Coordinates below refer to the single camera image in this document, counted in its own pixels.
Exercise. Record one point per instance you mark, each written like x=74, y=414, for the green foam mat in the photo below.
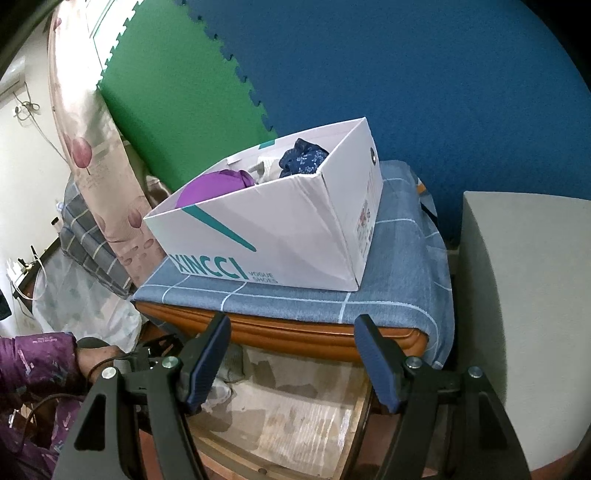
x=184, y=92

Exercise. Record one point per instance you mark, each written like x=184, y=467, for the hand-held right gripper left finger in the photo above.
x=210, y=360

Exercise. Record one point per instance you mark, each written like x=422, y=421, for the wooden drawer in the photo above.
x=286, y=415

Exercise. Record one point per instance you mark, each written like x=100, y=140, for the pink floral pillow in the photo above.
x=92, y=161

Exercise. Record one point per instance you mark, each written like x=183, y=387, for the grey plaid blanket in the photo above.
x=87, y=240

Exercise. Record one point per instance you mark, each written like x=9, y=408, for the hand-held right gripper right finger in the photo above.
x=381, y=364

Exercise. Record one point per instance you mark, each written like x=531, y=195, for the navy patterned underwear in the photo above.
x=302, y=157

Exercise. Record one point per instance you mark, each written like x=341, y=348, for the light floral underwear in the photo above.
x=220, y=394

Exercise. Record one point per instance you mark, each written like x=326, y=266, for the purple bra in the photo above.
x=212, y=187

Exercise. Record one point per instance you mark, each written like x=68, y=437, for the white charger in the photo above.
x=17, y=273

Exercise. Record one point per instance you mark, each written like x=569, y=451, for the white shoe box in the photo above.
x=277, y=230

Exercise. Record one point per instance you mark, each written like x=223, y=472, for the person's left forearm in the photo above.
x=37, y=364

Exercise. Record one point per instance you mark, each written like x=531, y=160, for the grey blue underwear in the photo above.
x=233, y=362

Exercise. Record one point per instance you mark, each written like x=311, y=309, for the grey cabinet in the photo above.
x=531, y=300

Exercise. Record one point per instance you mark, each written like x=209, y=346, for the white underwear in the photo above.
x=265, y=173

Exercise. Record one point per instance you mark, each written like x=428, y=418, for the person's left hand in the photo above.
x=99, y=359

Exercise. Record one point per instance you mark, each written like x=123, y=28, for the white patterned bedsheet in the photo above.
x=78, y=304

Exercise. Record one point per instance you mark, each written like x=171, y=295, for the wooden nightstand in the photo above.
x=300, y=334

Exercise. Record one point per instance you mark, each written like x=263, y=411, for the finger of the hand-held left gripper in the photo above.
x=159, y=348

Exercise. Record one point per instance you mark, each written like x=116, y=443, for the blue foam mat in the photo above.
x=415, y=92

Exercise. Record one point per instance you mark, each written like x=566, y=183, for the blue checked cloth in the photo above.
x=392, y=295

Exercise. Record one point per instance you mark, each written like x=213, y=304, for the white air conditioner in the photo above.
x=11, y=74

